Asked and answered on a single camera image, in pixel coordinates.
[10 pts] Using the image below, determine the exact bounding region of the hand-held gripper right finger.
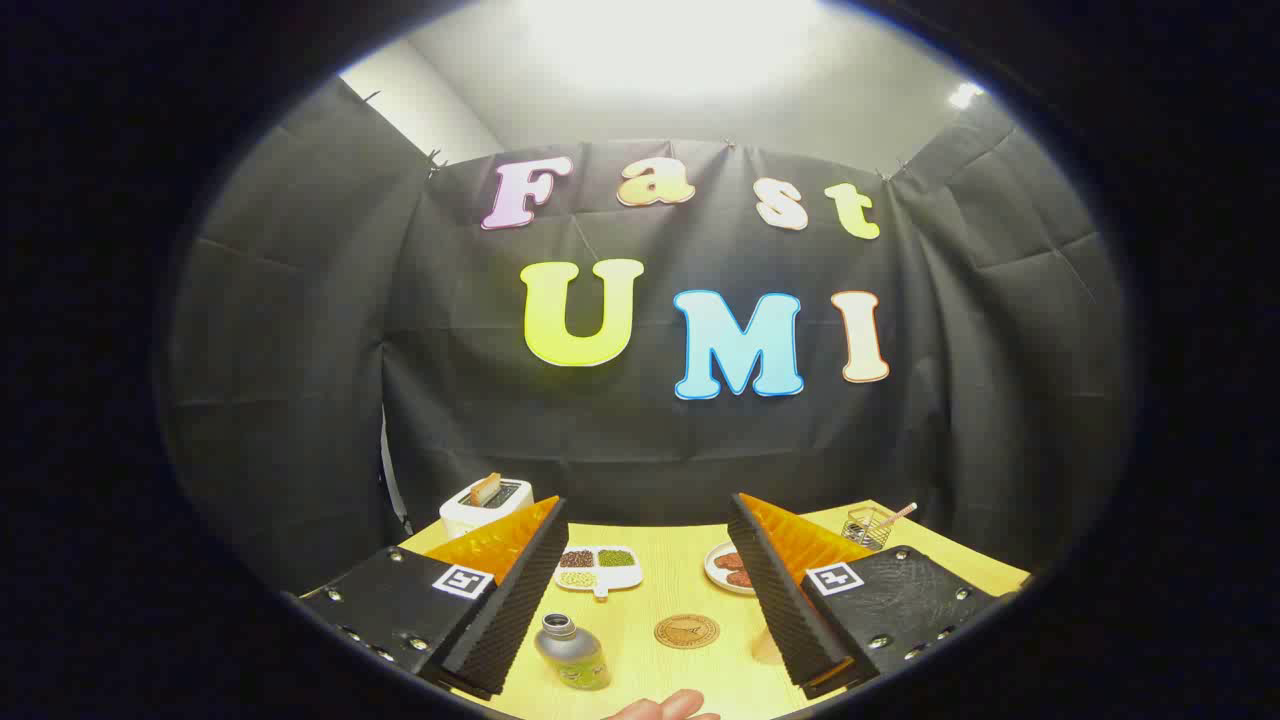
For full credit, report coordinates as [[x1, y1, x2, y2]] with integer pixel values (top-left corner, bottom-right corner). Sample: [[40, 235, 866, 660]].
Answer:
[[727, 492, 1004, 701]]

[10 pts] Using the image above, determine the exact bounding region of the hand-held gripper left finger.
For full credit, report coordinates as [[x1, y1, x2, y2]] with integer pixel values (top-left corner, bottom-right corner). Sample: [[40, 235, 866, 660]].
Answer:
[[298, 495, 571, 701]]

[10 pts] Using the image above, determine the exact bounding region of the silver bottle with green label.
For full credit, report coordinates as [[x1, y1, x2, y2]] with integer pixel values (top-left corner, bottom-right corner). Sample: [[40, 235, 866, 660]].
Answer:
[[533, 613, 613, 691]]

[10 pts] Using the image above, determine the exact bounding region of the round cork coaster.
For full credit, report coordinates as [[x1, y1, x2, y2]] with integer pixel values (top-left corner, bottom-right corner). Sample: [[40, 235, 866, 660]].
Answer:
[[654, 613, 721, 650]]

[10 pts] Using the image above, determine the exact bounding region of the white oval plate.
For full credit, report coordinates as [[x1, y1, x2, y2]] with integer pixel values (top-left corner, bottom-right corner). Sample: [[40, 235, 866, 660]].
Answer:
[[703, 541, 761, 597]]

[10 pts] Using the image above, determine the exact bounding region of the white toaster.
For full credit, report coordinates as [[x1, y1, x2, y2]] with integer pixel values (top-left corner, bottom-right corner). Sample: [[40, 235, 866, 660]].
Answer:
[[439, 478, 535, 541]]

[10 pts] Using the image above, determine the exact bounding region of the white divided dish with beans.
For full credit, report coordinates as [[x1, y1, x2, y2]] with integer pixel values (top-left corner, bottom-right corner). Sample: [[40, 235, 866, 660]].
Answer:
[[553, 545, 644, 599]]

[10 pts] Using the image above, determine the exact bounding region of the wooden table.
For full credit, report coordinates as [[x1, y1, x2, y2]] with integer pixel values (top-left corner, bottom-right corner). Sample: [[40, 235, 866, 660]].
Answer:
[[400, 498, 1031, 720]]

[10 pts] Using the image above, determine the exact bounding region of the black backdrop cloth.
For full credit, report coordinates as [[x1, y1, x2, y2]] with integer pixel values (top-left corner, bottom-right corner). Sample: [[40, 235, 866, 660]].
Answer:
[[160, 78, 1136, 601]]

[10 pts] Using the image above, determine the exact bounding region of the wire mesh holder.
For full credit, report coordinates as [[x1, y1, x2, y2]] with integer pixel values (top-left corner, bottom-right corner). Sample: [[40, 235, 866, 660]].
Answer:
[[842, 506, 896, 551]]

